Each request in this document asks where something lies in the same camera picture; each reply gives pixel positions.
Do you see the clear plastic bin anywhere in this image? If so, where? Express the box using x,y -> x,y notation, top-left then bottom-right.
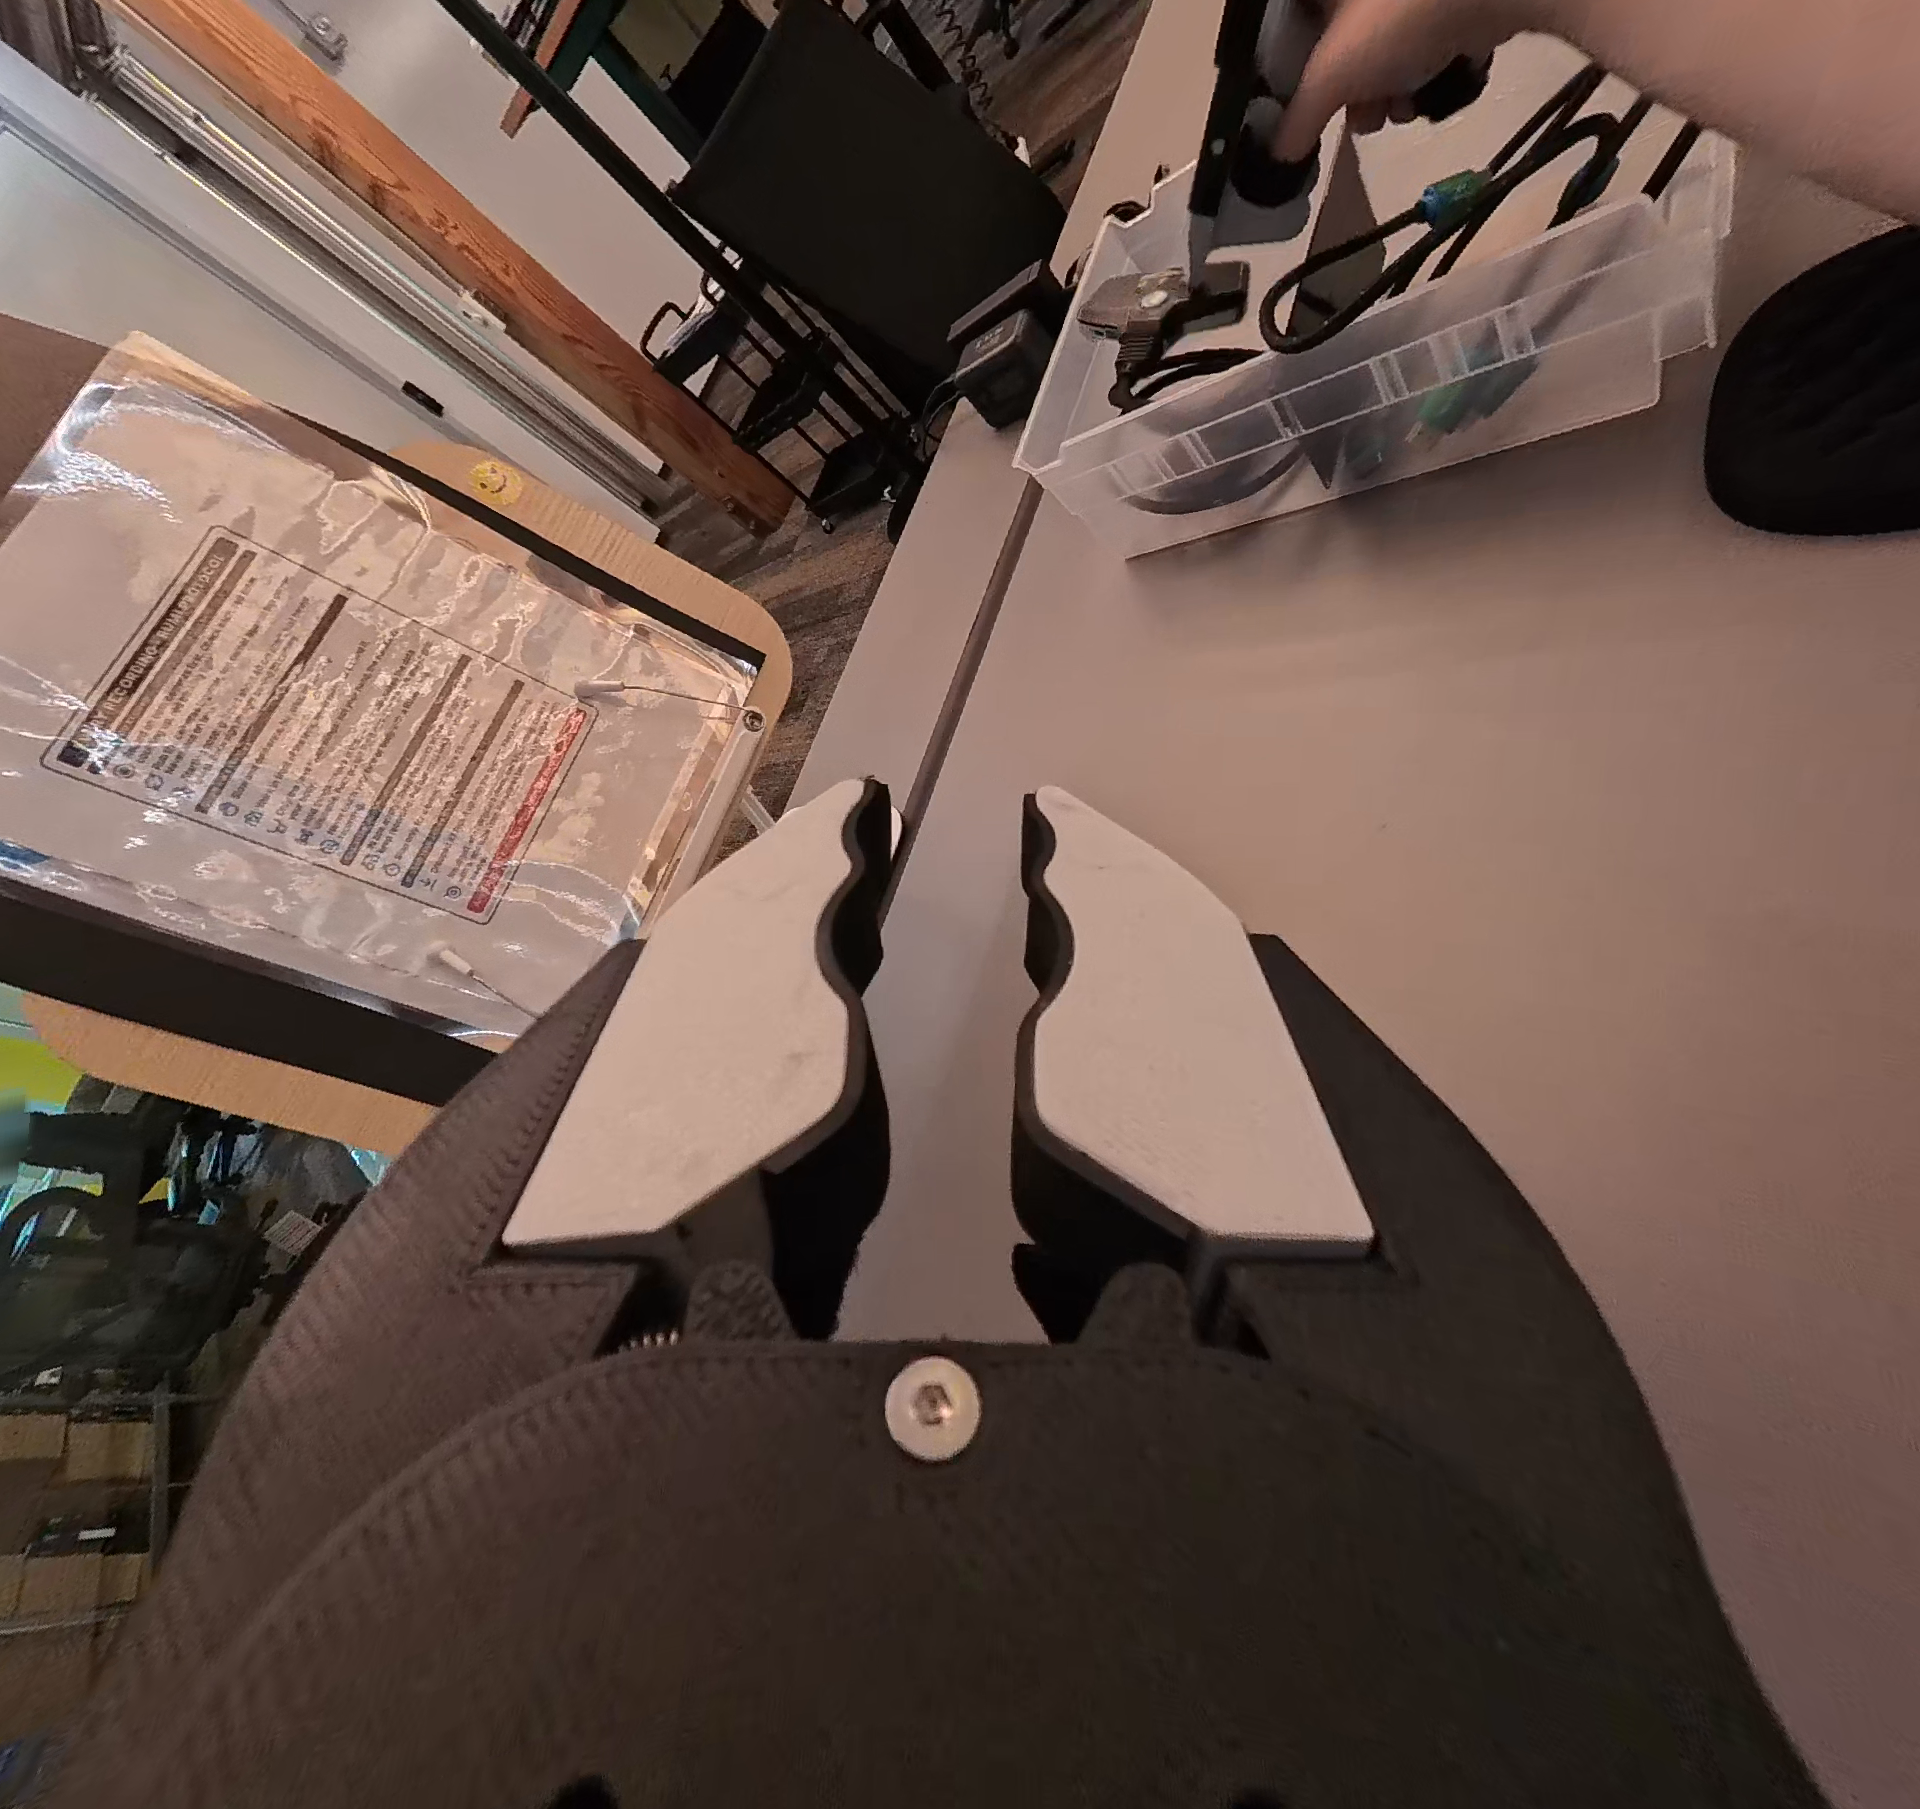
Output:
1014,129 -> 1740,560

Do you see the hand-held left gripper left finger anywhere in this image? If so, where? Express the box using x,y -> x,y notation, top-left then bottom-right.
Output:
499,778 -> 903,1343

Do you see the wooden beam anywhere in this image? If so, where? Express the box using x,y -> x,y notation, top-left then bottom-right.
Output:
0,0 -> 800,540

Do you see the white door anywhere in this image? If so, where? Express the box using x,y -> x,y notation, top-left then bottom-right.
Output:
0,39 -> 669,519

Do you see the black power adapter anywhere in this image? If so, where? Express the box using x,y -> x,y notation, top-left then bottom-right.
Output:
948,307 -> 1060,431

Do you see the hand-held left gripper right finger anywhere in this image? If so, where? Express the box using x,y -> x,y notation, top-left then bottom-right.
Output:
1010,786 -> 1379,1343

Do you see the black mesh wrist rest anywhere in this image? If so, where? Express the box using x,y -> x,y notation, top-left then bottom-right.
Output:
1703,223 -> 1920,540

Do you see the person's right forearm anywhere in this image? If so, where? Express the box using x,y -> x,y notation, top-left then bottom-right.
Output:
1559,0 -> 1920,229

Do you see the framed instruction sheet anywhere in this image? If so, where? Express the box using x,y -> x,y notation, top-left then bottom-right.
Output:
0,314 -> 770,1109

